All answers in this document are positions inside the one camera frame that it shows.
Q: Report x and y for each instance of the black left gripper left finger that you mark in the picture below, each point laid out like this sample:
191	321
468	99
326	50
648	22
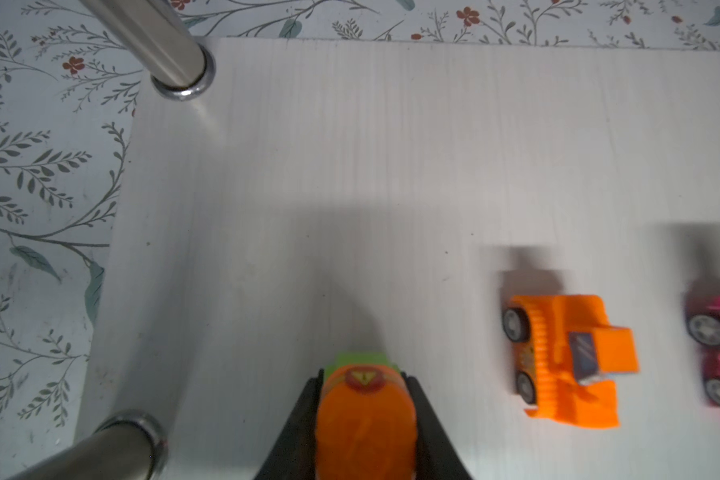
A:
292	456

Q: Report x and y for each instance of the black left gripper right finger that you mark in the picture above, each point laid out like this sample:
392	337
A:
436	458

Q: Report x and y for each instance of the green orange mixer truck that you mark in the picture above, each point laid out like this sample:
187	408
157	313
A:
366	423

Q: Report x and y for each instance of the orange toy bulldozer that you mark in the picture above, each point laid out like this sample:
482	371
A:
566	355

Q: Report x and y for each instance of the white two-tier shelf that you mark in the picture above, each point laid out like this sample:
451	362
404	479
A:
338	194

